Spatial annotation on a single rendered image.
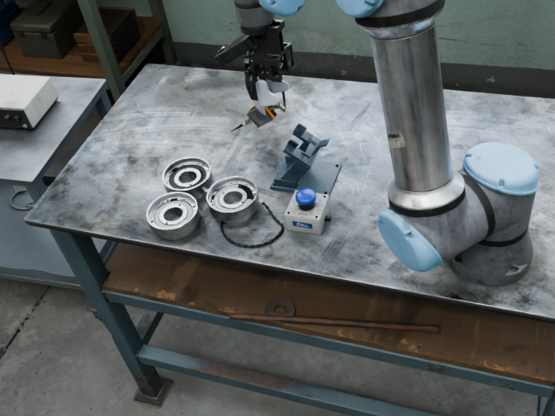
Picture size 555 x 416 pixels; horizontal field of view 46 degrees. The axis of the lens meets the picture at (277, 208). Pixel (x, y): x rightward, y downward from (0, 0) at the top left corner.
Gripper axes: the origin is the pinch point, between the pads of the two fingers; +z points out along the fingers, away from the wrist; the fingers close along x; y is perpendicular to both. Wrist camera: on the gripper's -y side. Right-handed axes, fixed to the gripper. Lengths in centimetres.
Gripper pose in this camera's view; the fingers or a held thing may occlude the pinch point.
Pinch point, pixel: (263, 105)
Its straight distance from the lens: 145.3
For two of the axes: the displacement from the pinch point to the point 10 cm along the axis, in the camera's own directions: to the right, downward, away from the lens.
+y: 9.0, 1.7, -4.0
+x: 4.1, -6.5, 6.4
